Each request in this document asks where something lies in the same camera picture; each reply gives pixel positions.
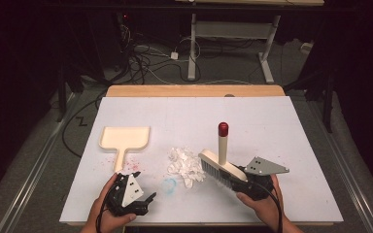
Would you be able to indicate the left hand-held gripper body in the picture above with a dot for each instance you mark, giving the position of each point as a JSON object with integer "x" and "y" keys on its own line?
{"x": 131, "y": 192}

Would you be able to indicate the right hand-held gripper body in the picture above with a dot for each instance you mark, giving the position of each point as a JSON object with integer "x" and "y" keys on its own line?
{"x": 264, "y": 166}

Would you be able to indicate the cream brush with red tip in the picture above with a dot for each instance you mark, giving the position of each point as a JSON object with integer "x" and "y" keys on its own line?
{"x": 223, "y": 168}

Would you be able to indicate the cream dustpan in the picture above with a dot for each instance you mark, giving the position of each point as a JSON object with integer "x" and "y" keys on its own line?
{"x": 124, "y": 138}

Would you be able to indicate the pile of white paper scraps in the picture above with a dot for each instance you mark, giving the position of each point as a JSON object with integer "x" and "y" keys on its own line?
{"x": 186, "y": 165}

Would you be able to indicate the person's right hand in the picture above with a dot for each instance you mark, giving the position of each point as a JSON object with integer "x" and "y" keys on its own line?
{"x": 265, "y": 210}

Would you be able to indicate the person's left hand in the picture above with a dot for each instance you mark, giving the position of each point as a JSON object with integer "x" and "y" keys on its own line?
{"x": 107, "y": 221}

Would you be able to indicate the scattered pink crumbs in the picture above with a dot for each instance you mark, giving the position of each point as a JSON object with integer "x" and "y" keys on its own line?
{"x": 132, "y": 166}

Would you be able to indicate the white table mat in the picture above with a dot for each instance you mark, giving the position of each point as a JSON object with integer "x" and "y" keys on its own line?
{"x": 187, "y": 116}

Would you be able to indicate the dark round table grommet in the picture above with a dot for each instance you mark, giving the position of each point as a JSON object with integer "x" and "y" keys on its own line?
{"x": 229, "y": 95}

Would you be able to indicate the black stand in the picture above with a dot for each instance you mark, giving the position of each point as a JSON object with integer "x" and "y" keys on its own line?
{"x": 61, "y": 93}
{"x": 328, "y": 103}

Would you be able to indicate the wooden table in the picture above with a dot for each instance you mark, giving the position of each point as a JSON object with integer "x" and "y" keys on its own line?
{"x": 175, "y": 91}

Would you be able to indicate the white power adapter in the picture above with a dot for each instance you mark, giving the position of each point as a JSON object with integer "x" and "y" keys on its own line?
{"x": 174, "y": 55}

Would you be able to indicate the white floor box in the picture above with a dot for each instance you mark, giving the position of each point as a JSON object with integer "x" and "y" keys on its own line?
{"x": 306, "y": 47}

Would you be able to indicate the pale desk top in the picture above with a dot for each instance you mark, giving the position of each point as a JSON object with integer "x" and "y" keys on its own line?
{"x": 255, "y": 2}

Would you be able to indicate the metal floor rail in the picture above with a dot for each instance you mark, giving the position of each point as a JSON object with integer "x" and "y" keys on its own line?
{"x": 32, "y": 174}
{"x": 353, "y": 181}

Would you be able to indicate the white metal desk frame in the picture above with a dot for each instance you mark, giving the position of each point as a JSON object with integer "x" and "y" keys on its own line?
{"x": 192, "y": 48}

